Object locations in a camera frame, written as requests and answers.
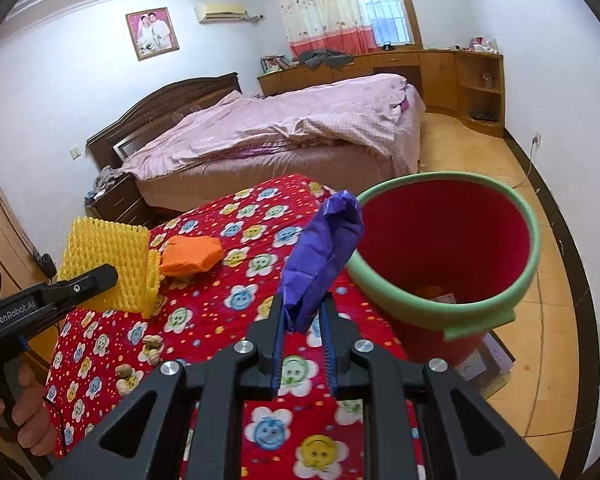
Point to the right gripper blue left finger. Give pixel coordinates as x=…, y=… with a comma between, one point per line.
x=278, y=312

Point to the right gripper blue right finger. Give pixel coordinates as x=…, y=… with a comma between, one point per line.
x=329, y=351

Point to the purple plastic bag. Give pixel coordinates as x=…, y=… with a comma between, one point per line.
x=323, y=249

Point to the yellow foam fruit net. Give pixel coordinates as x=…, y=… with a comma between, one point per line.
x=91, y=243

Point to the orange foam wrapper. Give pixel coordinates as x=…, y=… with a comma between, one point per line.
x=188, y=255

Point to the person's left hand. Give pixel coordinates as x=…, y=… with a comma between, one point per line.
x=36, y=432

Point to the black power adapter plug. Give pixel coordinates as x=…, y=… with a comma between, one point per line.
x=46, y=264

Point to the red bin with green rim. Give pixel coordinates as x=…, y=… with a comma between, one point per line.
x=446, y=257

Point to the walnut shell piece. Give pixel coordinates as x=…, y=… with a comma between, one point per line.
x=151, y=349

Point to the dark wooden nightstand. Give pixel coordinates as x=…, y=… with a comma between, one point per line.
x=122, y=203

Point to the bed with brown sheet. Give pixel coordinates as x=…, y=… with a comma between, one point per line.
x=342, y=167

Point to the dark wooden headboard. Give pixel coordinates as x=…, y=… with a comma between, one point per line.
x=161, y=110

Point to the pink quilt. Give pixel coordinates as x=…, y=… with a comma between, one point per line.
x=379, y=113

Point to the grey clothes pile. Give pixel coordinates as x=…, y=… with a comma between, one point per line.
x=328, y=57

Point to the wooden desk cabinet unit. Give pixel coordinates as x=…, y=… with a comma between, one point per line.
x=467, y=85

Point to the red and white curtain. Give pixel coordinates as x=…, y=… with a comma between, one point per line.
x=339, y=25

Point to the framed wedding photo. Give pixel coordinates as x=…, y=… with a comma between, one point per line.
x=152, y=33

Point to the wall air conditioner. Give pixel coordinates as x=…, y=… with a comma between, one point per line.
x=225, y=12

